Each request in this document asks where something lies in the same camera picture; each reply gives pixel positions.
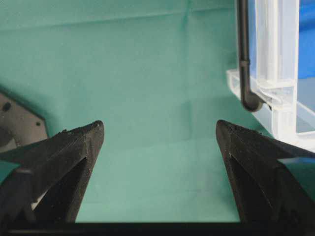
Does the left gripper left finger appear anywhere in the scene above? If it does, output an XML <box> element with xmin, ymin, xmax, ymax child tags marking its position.
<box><xmin>0</xmin><ymin>120</ymin><xmax>104</xmax><ymax>224</ymax></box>

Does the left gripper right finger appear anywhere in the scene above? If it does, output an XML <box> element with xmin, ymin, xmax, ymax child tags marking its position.
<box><xmin>216</xmin><ymin>120</ymin><xmax>315</xmax><ymax>222</ymax></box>

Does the blue cloth bin liner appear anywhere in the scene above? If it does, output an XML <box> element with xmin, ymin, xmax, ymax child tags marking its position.
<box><xmin>248</xmin><ymin>0</ymin><xmax>315</xmax><ymax>83</ymax></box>

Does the clear plastic storage bin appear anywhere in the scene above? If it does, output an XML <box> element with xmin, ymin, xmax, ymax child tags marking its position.
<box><xmin>227</xmin><ymin>0</ymin><xmax>315</xmax><ymax>151</ymax></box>

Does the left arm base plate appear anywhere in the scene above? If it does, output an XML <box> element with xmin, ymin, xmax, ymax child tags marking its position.
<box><xmin>0</xmin><ymin>91</ymin><xmax>48</xmax><ymax>152</ymax></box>

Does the black cable at bin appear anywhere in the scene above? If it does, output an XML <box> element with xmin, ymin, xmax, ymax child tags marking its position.
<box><xmin>236</xmin><ymin>0</ymin><xmax>271</xmax><ymax>113</ymax></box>

